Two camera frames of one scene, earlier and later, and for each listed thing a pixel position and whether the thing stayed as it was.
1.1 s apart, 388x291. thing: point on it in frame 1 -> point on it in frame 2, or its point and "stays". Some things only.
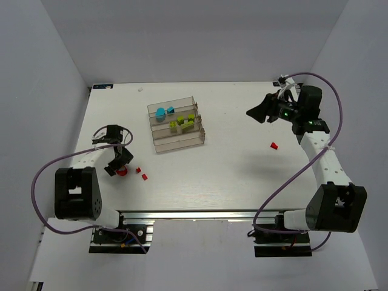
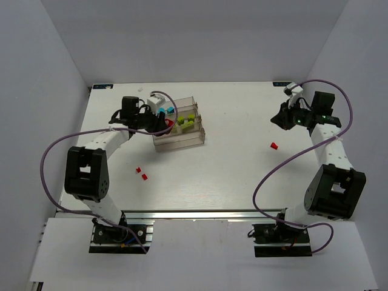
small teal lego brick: x=170 y=110 stays
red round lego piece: x=122 y=171 -> x=169 y=123
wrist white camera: x=285 y=82 -> x=294 y=91
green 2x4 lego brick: x=187 y=127 stays
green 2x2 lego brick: x=180 y=120 stays
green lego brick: x=173 y=127 stays
